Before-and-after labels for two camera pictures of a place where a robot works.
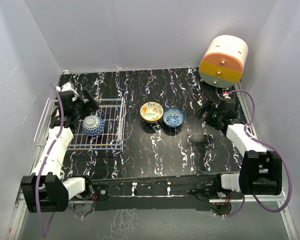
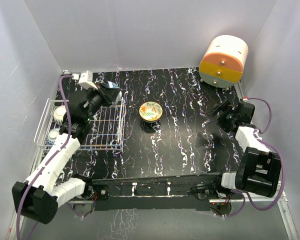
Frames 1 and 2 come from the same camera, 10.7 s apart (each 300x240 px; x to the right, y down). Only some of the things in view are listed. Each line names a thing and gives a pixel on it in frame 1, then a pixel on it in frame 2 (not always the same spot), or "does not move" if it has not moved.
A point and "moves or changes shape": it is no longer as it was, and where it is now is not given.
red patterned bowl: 93,125 moves or changes shape
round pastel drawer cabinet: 223,61 does not move
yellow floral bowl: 151,112 does not move
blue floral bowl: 173,117 to 112,84
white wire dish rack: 104,129 does not move
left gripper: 91,102 to 111,93
